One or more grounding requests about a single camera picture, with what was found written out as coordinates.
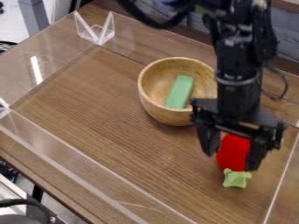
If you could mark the clear acrylic enclosure wall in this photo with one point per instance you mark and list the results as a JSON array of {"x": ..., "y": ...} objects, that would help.
[{"x": 78, "y": 135}]

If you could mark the black metal base bracket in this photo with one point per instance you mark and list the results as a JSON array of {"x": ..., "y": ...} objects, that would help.
[{"x": 42, "y": 213}]

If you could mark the green rectangular block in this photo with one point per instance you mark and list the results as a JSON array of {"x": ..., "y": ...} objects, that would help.
[{"x": 181, "y": 92}]

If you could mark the clear acrylic corner bracket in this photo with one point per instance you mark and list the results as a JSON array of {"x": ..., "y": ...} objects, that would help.
[{"x": 95, "y": 33}]

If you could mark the red plush strawberry green stem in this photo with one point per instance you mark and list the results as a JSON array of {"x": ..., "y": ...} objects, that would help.
[{"x": 233, "y": 161}]

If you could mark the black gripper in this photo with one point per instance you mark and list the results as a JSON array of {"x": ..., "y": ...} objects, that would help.
[{"x": 237, "y": 113}]

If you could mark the wooden bowl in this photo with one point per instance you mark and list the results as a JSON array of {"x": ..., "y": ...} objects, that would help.
[{"x": 168, "y": 83}]

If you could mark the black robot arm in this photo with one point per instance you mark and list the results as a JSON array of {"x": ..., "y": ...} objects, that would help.
[{"x": 245, "y": 43}]

